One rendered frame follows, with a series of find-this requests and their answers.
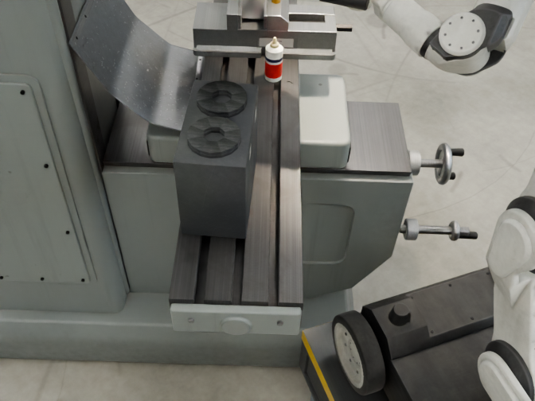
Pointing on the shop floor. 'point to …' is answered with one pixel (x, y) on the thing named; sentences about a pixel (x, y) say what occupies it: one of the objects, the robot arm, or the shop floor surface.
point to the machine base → (154, 335)
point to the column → (54, 168)
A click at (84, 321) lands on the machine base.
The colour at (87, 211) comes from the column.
